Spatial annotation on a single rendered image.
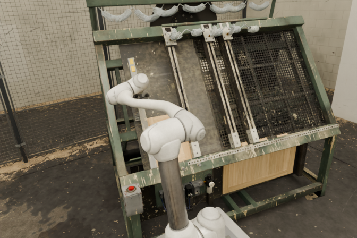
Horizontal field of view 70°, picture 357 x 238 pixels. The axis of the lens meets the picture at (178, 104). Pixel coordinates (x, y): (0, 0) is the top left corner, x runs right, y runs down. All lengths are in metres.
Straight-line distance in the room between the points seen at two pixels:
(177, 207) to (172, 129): 0.39
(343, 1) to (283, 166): 4.63
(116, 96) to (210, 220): 0.89
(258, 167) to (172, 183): 1.72
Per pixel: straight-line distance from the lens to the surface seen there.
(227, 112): 2.29
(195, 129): 1.22
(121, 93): 1.59
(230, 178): 2.73
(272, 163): 2.97
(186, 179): 2.14
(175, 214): 1.35
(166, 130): 1.16
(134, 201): 1.85
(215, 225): 1.50
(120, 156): 2.03
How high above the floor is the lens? 2.11
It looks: 22 degrees down
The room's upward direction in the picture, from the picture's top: 3 degrees counter-clockwise
